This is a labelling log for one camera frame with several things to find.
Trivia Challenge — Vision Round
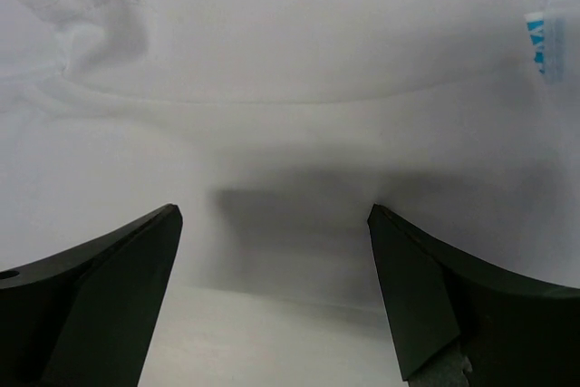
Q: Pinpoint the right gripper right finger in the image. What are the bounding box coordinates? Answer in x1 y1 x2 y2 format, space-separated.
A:
367 205 579 386

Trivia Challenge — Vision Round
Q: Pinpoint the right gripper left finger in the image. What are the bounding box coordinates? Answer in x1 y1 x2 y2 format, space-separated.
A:
1 204 183 386

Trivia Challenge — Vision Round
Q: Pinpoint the white t-shirt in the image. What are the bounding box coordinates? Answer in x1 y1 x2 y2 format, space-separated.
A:
1 0 579 306

